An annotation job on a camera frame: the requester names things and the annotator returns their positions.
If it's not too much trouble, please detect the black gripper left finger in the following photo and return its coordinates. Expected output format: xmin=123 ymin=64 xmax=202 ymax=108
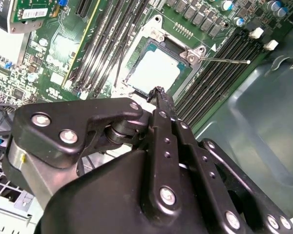
xmin=2 ymin=85 xmax=184 ymax=220

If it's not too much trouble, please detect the metal socket cover frame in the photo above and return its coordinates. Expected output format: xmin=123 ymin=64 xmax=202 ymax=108
xmin=109 ymin=80 xmax=149 ymax=99

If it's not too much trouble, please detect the thin metal locking lever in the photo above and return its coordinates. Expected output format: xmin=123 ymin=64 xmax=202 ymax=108
xmin=113 ymin=23 xmax=131 ymax=88
xmin=200 ymin=56 xmax=251 ymax=64

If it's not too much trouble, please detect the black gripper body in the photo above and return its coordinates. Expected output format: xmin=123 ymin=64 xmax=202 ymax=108
xmin=40 ymin=149 xmax=218 ymax=234

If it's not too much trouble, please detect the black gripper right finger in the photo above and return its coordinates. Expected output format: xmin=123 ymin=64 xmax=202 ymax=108
xmin=161 ymin=90 xmax=293 ymax=234

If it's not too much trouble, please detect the silver CPU green board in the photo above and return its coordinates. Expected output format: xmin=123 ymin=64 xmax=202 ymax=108
xmin=126 ymin=39 xmax=187 ymax=95

